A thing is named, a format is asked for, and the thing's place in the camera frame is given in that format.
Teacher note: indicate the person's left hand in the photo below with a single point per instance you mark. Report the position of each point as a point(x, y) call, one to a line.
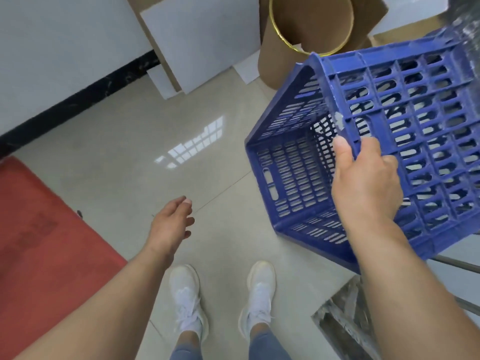
point(167, 228)

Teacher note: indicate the person's right hand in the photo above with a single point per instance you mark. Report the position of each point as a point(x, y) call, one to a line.
point(365, 187)

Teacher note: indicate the person's left fingers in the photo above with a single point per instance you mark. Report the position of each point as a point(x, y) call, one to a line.
point(183, 208)

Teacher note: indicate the person's right thumb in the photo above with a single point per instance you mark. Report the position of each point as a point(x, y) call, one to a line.
point(343, 151)

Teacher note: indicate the blue plastic crate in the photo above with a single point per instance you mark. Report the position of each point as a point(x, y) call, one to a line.
point(423, 108)

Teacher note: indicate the person's right forearm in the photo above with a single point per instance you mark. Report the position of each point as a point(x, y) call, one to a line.
point(405, 296)

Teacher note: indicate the person's left forearm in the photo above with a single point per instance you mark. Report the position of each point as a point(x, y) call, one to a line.
point(101, 303)

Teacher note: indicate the white left shoe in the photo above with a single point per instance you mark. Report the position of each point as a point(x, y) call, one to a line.
point(185, 296)

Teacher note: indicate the white shoe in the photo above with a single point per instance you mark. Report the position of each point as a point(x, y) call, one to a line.
point(185, 296)
point(259, 292)

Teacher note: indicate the brown cardboard tube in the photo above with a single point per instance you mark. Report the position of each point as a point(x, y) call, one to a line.
point(277, 59)

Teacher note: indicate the white right shoe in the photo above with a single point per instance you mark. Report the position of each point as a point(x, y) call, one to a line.
point(259, 292)

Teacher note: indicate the small white board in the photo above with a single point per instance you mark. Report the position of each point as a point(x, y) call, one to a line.
point(165, 84)

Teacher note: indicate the white board piece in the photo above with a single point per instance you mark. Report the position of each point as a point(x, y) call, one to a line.
point(247, 69)

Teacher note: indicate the red floor mat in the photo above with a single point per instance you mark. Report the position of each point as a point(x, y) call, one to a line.
point(45, 258)

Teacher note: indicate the grey metal bar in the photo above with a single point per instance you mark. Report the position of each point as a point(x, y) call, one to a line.
point(457, 263)
point(468, 306)

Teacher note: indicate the blue jeans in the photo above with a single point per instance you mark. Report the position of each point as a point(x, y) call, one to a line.
point(268, 348)

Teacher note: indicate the grey marbled slab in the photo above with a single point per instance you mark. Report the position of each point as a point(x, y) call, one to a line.
point(345, 322)

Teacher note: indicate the large white board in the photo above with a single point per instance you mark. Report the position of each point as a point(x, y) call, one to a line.
point(202, 37)

